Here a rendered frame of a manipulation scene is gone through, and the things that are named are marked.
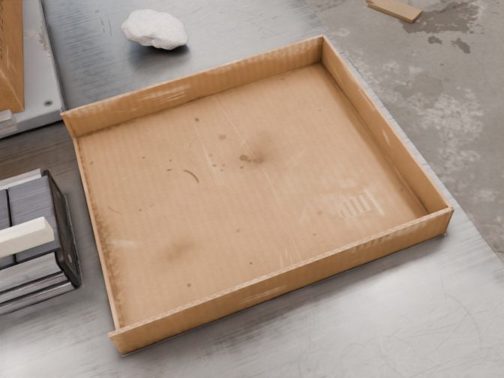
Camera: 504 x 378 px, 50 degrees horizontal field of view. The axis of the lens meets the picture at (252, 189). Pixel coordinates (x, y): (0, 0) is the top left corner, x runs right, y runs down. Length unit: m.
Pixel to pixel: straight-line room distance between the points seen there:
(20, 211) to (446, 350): 0.38
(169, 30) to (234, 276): 0.33
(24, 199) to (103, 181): 0.09
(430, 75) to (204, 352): 1.58
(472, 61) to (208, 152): 1.54
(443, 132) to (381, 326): 1.33
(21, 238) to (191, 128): 0.22
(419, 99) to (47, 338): 1.52
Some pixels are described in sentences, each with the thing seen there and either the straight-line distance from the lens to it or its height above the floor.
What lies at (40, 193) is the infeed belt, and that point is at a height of 0.88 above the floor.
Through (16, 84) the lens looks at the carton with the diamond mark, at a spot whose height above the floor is 0.87.
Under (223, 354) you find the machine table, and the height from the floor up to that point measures 0.83.
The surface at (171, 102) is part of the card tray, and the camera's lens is 0.61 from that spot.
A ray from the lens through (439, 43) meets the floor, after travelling 2.06.
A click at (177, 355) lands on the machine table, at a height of 0.83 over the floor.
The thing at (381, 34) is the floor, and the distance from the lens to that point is 2.07.
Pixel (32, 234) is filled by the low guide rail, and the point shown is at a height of 0.91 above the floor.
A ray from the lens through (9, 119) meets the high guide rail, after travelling 0.47.
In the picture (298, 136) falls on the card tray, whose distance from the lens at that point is 0.57.
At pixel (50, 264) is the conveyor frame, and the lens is 0.48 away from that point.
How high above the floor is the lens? 1.26
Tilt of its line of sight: 53 degrees down
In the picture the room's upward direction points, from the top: 7 degrees counter-clockwise
